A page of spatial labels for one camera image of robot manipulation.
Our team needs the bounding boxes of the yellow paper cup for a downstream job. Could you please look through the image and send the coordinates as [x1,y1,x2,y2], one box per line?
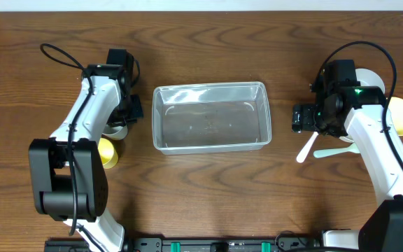
[98,138,118,169]

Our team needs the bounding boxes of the grey paper cup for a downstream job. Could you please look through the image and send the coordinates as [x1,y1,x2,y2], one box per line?
[102,125,128,141]

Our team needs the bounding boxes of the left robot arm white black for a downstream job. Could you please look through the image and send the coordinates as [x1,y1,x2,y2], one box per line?
[28,48,143,252]

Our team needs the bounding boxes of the mint green plastic spoon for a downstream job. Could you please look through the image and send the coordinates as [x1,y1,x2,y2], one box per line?
[313,143,360,158]

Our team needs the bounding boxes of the yellow plastic bowl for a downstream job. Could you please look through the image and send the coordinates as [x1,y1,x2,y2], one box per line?
[389,97,403,137]

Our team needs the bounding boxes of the grey plastic bowl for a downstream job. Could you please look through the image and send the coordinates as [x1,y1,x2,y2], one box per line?
[355,69,386,93]

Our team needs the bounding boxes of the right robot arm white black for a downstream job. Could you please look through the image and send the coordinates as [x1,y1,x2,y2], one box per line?
[292,59,403,251]

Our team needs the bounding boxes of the black mounting rail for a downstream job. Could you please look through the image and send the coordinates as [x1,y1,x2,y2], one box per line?
[43,230,363,252]

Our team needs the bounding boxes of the clear plastic container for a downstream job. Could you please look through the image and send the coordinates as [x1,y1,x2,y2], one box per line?
[152,81,272,155]

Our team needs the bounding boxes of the white plastic fork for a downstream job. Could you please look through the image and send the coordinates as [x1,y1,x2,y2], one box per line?
[296,132,318,163]

